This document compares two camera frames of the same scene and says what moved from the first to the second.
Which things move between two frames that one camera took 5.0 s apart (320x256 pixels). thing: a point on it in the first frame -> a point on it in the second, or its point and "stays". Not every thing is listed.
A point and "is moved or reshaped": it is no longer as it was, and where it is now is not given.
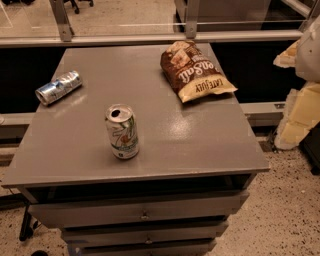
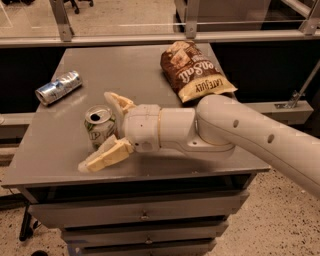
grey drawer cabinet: (191, 174) stays
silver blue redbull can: (54, 90) stays
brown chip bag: (192, 73) stays
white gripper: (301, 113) -> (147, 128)
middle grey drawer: (199, 233) stays
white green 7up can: (123, 131) is moved or reshaped
